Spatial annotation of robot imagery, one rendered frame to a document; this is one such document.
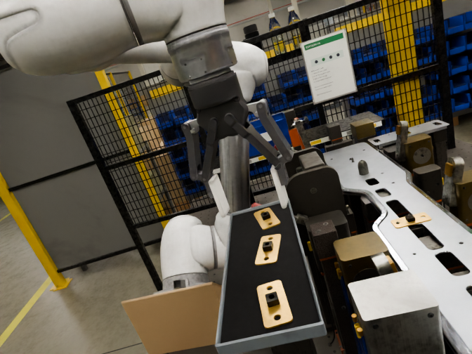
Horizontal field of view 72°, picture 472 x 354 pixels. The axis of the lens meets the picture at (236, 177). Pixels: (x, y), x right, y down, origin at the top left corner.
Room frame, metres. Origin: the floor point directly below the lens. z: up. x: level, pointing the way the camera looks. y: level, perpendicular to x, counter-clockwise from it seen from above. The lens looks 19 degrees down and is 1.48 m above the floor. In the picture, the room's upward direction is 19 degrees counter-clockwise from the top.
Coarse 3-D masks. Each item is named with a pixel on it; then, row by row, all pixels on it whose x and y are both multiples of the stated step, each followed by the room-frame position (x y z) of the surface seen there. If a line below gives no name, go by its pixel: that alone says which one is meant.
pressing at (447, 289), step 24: (360, 144) 1.29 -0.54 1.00; (336, 168) 1.13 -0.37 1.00; (384, 168) 1.00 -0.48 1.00; (360, 192) 0.89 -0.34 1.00; (408, 192) 0.80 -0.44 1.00; (384, 216) 0.72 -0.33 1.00; (432, 216) 0.66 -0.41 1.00; (384, 240) 0.63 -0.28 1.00; (408, 240) 0.61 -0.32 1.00; (456, 240) 0.56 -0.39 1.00; (408, 264) 0.54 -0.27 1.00; (432, 264) 0.52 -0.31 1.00; (432, 288) 0.46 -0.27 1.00; (456, 288) 0.45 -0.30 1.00; (456, 312) 0.40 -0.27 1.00; (456, 336) 0.36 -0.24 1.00
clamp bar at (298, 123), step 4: (296, 120) 1.16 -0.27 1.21; (300, 120) 1.14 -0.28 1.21; (304, 120) 1.15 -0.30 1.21; (308, 120) 1.14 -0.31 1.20; (296, 124) 1.14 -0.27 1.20; (300, 124) 1.14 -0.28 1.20; (296, 128) 1.16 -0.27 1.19; (300, 128) 1.14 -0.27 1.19; (300, 132) 1.14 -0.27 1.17; (304, 132) 1.14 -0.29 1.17; (300, 136) 1.17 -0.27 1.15; (304, 136) 1.14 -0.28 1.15; (304, 140) 1.14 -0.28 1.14; (308, 140) 1.14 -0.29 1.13; (304, 144) 1.14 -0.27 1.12; (308, 144) 1.14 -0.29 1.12
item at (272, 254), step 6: (264, 240) 0.53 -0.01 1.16; (270, 240) 0.52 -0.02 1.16; (276, 240) 0.52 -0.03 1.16; (264, 246) 0.50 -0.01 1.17; (270, 246) 0.49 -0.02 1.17; (276, 246) 0.50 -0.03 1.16; (258, 252) 0.50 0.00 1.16; (264, 252) 0.49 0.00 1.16; (270, 252) 0.49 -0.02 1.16; (276, 252) 0.48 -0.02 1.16; (258, 258) 0.48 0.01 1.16; (264, 258) 0.48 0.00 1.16; (270, 258) 0.47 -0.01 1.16; (276, 258) 0.47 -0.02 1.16; (258, 264) 0.47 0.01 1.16; (264, 264) 0.46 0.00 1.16
